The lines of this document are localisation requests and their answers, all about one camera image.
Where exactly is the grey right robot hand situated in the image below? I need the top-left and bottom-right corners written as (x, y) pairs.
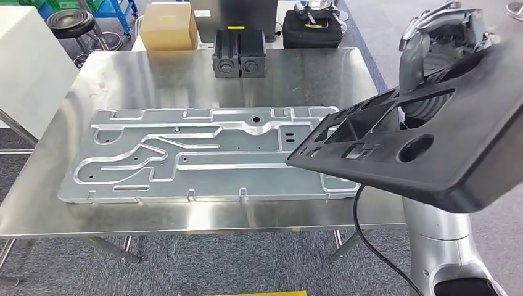
top-left (398, 1), bottom-right (501, 97)

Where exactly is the black plastic car panel part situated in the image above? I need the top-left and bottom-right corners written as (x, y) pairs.
top-left (285, 30), bottom-right (523, 215)

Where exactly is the steel workbench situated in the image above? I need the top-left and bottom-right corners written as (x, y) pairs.
top-left (0, 46), bottom-right (408, 287)

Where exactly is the silver tool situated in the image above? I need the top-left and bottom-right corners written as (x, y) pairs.
top-left (294, 0), bottom-right (349, 30)

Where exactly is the black carry case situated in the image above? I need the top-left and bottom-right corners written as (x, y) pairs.
top-left (282, 8), bottom-right (344, 50)

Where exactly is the black plastic block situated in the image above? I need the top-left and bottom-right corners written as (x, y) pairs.
top-left (211, 28), bottom-right (241, 80)
top-left (238, 28), bottom-right (268, 79)

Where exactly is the stamped grey metal plate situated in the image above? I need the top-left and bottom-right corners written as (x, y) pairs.
top-left (56, 105), bottom-right (361, 205)

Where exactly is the cardboard box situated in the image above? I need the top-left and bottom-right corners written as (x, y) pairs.
top-left (139, 1), bottom-right (199, 52)

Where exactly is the blue cart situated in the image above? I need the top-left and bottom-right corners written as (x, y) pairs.
top-left (91, 0), bottom-right (139, 38)

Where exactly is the black round stool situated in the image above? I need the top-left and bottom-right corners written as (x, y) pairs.
top-left (45, 8), bottom-right (124, 69)

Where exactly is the green crate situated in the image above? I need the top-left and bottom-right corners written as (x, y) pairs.
top-left (7, 0), bottom-right (108, 12)

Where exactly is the white box partition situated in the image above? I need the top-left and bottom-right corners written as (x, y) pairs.
top-left (0, 6), bottom-right (81, 141)

